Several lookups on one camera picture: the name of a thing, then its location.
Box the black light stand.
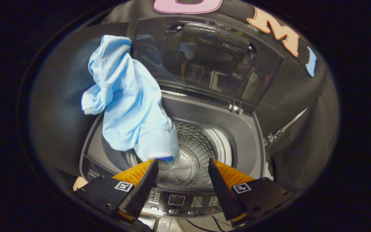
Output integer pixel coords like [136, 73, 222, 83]
[263, 108, 309, 147]

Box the dark washing machine lid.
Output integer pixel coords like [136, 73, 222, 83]
[130, 14, 285, 115]

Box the tangle of thin cables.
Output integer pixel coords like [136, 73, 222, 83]
[184, 217, 234, 232]

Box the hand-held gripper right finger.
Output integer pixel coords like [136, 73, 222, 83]
[207, 158, 293, 228]

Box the grey washing machine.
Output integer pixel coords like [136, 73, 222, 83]
[79, 90, 267, 226]

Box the light blue shirt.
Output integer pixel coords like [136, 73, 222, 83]
[81, 35, 180, 165]

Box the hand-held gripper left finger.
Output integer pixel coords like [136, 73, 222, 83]
[73, 158, 159, 223]

